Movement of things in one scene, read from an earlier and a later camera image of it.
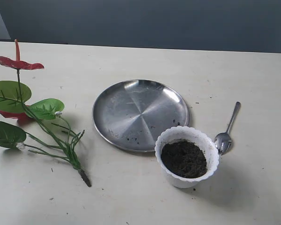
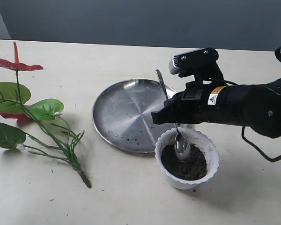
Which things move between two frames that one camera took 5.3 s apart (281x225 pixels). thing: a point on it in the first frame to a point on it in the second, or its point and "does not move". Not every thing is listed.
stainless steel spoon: (223, 141) to (181, 146)
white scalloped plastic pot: (196, 136) does not move
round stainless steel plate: (133, 114) does not move
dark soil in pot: (184, 158) does not move
